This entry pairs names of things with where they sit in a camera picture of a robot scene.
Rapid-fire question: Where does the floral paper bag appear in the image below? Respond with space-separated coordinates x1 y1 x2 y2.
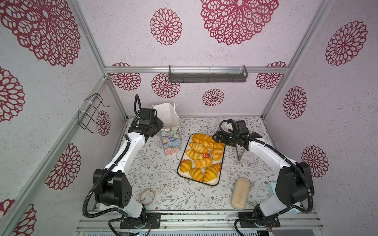
151 101 180 155

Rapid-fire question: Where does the round knotted bread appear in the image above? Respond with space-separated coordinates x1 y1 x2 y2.
210 148 224 161

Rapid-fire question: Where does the small orange bread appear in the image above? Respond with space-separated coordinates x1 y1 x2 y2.
195 158 213 169

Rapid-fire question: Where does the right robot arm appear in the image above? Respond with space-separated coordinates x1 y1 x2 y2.
212 130 315 220

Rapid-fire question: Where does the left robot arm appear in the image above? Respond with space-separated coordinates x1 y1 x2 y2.
82 116 164 221

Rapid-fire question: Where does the beige oblong bread loaf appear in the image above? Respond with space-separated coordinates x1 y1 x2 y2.
231 178 251 210

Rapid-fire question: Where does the long twisted bread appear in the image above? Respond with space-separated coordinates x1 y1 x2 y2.
192 133 225 149

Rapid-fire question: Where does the striped bread roll upper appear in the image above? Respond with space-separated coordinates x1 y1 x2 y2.
189 142 209 154

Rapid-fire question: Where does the striped bread roll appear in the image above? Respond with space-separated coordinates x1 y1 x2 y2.
185 149 204 160
189 142 209 154

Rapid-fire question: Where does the striped bread roll middle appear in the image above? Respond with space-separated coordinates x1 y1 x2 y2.
185 149 204 160

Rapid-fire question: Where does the croissant lower right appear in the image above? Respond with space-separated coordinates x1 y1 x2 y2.
203 163 221 183

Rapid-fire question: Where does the black rimmed white tray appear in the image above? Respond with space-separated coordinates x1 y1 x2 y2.
177 133 225 186

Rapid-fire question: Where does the mint green box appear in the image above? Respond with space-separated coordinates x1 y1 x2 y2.
267 182 277 196

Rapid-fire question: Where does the croissant bottom middle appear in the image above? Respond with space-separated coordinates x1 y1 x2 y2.
189 168 204 182

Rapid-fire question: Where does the small croissant lower left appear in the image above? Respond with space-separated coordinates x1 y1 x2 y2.
179 159 193 173

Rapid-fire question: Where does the clear tape roll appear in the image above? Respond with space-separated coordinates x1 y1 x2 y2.
139 189 156 206

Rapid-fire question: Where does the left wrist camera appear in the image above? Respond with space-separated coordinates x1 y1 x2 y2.
138 108 157 125

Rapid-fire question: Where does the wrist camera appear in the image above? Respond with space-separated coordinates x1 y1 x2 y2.
231 120 249 135
138 108 157 125

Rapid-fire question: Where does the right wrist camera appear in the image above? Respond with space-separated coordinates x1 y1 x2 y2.
231 120 249 135

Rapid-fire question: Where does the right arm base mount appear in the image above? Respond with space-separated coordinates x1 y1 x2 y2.
238 211 281 228

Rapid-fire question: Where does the black wire wall basket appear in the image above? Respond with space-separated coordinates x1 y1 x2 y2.
77 93 110 134

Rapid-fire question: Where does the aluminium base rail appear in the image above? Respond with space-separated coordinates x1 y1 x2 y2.
74 210 324 235

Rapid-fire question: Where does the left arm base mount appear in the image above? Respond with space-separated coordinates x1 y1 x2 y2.
120 212 161 229

